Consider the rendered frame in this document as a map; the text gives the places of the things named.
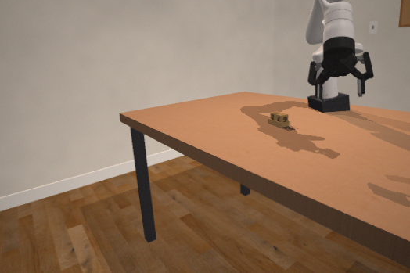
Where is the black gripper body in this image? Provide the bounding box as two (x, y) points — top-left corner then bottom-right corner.
(321, 36), (358, 77)

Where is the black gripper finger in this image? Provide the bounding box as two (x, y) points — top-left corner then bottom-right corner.
(307, 60), (335, 101)
(340, 52), (374, 97)

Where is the tan cube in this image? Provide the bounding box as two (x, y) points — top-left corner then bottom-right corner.
(270, 111), (280, 120)
(276, 113), (289, 122)

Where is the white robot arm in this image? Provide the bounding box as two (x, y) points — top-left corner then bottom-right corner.
(305, 0), (354, 99)

